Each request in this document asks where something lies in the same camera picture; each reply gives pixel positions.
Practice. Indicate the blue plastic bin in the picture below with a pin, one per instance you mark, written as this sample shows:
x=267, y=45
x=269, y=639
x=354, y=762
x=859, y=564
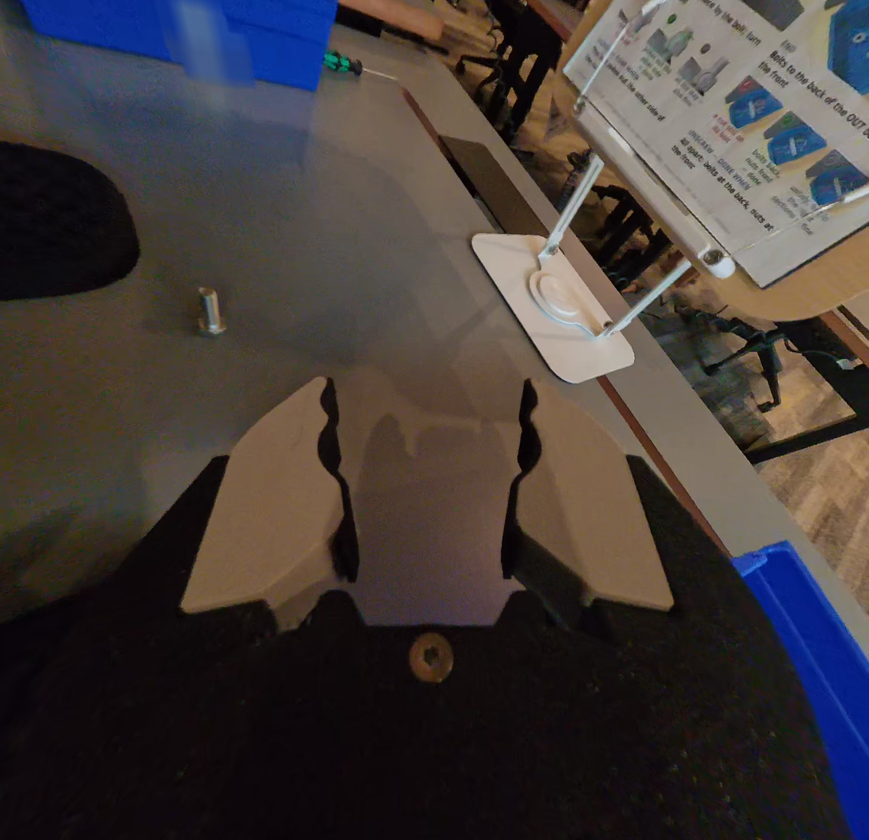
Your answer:
x=81, y=4
x=815, y=650

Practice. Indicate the black desk frame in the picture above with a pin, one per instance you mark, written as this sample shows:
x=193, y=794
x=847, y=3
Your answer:
x=767, y=351

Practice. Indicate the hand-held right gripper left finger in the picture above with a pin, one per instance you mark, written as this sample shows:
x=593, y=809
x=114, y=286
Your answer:
x=271, y=514

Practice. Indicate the silver hex bolt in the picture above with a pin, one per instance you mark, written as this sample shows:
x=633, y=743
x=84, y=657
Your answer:
x=210, y=310

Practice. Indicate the printed instruction sheet board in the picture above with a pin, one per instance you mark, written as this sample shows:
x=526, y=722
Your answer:
x=747, y=140

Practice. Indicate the black office chair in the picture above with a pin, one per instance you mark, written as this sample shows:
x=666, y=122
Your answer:
x=523, y=45

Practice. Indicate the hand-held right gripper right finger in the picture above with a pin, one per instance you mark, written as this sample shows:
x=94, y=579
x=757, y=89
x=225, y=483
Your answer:
x=584, y=507

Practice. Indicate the wooden desk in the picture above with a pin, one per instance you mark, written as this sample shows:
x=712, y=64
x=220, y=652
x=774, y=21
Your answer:
x=550, y=8
x=801, y=296

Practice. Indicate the white document stand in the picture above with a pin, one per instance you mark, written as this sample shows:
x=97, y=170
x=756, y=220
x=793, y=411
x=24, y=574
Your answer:
x=577, y=351

